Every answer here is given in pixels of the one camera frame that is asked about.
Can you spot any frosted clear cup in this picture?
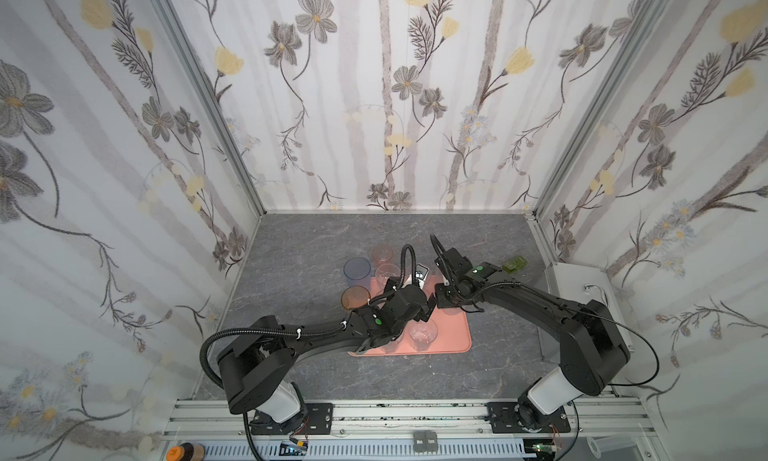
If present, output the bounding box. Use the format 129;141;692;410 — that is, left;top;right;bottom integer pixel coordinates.
408;320;439;352

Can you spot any clear faceted glass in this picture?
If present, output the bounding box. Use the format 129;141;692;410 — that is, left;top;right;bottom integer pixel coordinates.
375;263;401;288

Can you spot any tall yellow plastic cup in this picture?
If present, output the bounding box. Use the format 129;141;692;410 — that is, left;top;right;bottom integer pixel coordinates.
341;285;371;311

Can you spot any pink plastic tray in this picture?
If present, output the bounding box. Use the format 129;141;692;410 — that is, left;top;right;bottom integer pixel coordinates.
362;277;472;357

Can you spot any tall blue plastic cup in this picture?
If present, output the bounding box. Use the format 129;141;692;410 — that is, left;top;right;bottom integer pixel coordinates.
343;257;372;288

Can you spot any small pink glass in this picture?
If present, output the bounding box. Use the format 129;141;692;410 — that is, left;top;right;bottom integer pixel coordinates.
371;244;394;267

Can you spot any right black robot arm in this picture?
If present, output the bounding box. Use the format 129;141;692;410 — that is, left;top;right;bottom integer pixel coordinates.
435;246;631;432

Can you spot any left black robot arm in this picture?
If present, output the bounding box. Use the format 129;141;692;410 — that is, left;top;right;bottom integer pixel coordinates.
199;285;438;415

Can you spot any small green object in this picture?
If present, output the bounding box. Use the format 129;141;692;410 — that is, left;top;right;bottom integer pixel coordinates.
502;256;528;273

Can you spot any grey metal case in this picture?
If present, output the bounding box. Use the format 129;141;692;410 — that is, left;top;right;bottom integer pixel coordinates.
536;263;626;324

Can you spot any clear plastic beaker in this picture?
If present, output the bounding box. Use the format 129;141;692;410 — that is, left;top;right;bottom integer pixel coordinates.
587;435;636;459

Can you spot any orange black bottle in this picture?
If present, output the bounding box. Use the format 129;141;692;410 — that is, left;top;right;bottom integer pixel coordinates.
165;442;205;461

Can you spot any aluminium mounting rail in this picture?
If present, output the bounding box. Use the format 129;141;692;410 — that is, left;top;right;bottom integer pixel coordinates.
157;394;669;460

